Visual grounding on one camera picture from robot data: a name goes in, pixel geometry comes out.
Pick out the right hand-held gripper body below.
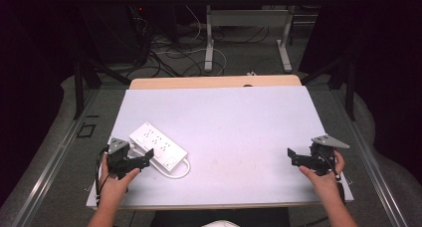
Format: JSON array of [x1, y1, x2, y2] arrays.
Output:
[[309, 133, 350, 175]]

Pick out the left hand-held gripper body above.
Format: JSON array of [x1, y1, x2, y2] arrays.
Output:
[[106, 137, 142, 181]]

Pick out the white power strip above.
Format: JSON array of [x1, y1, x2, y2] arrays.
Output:
[[127, 121, 189, 172]]

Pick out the person's right hand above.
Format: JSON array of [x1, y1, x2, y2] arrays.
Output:
[[298, 149, 346, 197]]

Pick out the person's left hand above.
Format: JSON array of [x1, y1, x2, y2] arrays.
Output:
[[99, 152, 141, 206]]

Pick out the person's dark clothing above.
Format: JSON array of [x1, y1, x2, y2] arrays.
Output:
[[149, 207, 293, 227]]

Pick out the white table mat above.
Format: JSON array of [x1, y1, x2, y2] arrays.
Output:
[[86, 85, 354, 209]]

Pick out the black metal stand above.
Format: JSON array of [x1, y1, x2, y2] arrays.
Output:
[[73, 58, 132, 120], [299, 53, 358, 122]]

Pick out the white rounded object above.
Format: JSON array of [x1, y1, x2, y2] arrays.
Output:
[[200, 219, 241, 227]]

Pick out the white-legged desk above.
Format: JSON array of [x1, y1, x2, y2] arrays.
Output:
[[184, 0, 329, 74]]

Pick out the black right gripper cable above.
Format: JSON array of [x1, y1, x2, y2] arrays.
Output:
[[320, 150, 346, 203]]

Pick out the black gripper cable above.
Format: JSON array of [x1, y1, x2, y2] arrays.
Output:
[[95, 146, 111, 208], [320, 150, 346, 203]]

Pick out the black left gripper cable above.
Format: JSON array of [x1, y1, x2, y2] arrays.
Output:
[[95, 146, 111, 208]]

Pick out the white power strip cable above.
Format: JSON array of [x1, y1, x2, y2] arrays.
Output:
[[129, 146, 192, 180]]

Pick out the metal floor rail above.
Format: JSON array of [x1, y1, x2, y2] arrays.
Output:
[[9, 88, 102, 227], [330, 87, 410, 227]]

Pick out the tangle of floor cables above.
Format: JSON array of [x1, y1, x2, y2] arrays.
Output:
[[127, 6, 272, 79]]

